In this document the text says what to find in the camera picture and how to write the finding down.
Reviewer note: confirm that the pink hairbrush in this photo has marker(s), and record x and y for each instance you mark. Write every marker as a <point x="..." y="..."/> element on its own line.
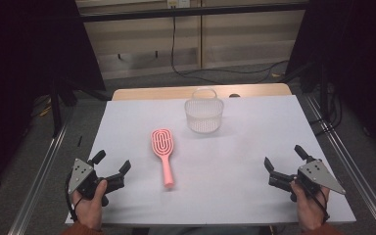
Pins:
<point x="162" y="143"/>

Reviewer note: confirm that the black metal stand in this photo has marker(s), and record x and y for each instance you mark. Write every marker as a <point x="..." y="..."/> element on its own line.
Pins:
<point x="323" y="88"/>
<point x="56" y="107"/>

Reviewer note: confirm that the white plastic basket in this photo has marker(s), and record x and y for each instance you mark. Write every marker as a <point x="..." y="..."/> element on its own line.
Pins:
<point x="204" y="119"/>

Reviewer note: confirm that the person's left hand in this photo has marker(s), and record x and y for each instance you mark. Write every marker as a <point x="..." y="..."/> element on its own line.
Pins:
<point x="89" y="210"/>

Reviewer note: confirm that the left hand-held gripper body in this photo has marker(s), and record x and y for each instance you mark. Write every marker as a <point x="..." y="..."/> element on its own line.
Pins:
<point x="82" y="178"/>

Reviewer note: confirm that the black curtain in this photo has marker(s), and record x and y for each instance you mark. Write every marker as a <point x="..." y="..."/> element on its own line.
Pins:
<point x="365" y="65"/>
<point x="29" y="65"/>

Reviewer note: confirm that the black horizontal bar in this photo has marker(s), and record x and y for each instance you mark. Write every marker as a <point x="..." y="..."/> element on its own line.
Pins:
<point x="192" y="11"/>

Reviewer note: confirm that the person's right hand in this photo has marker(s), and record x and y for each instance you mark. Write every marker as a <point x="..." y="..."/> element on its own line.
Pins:
<point x="310" y="210"/>

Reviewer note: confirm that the white table mat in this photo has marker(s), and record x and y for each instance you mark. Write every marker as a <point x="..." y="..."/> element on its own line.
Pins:
<point x="225" y="182"/>

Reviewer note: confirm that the metal floor rail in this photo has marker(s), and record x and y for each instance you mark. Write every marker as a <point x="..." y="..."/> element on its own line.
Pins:
<point x="37" y="182"/>
<point x="355" y="176"/>

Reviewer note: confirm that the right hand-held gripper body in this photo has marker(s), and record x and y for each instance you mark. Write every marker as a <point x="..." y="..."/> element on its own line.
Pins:
<point x="316" y="176"/>

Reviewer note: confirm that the white wall socket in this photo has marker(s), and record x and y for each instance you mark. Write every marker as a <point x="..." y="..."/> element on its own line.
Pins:
<point x="178" y="3"/>

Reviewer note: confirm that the wooden table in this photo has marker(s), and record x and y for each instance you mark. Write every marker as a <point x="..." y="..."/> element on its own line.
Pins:
<point x="143" y="93"/>

